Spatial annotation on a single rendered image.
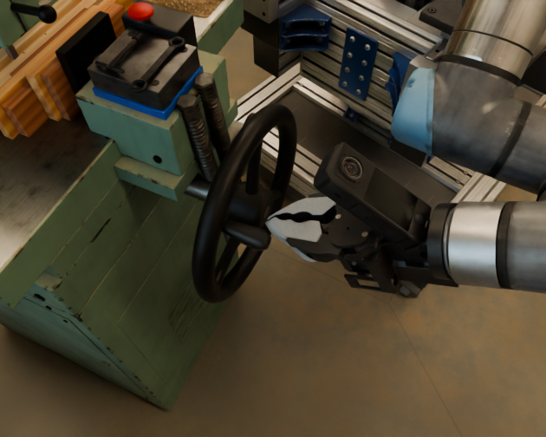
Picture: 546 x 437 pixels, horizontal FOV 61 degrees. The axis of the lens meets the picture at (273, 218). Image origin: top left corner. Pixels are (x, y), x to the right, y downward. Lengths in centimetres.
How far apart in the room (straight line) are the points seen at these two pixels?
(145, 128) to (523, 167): 40
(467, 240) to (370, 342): 105
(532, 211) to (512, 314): 121
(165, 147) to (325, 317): 98
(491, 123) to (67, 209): 47
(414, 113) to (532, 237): 15
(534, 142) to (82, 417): 128
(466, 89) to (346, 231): 17
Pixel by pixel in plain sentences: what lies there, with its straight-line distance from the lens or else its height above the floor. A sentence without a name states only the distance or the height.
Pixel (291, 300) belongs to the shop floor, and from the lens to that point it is 147.
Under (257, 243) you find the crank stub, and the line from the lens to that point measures 52.
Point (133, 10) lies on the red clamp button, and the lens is 62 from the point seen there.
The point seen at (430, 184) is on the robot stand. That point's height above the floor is 21.
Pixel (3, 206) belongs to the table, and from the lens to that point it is 63.
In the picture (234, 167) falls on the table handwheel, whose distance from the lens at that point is 52.
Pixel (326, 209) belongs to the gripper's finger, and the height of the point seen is 94.
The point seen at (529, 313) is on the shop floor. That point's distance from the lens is 165.
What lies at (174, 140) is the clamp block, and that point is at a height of 94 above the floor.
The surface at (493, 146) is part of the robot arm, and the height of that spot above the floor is 104.
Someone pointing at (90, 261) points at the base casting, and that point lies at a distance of 70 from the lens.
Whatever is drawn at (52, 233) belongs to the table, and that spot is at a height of 88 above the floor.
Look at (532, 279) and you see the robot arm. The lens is 42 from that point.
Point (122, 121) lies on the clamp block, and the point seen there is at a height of 94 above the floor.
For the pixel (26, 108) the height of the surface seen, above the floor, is 94.
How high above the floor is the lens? 135
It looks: 57 degrees down
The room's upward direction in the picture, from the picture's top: straight up
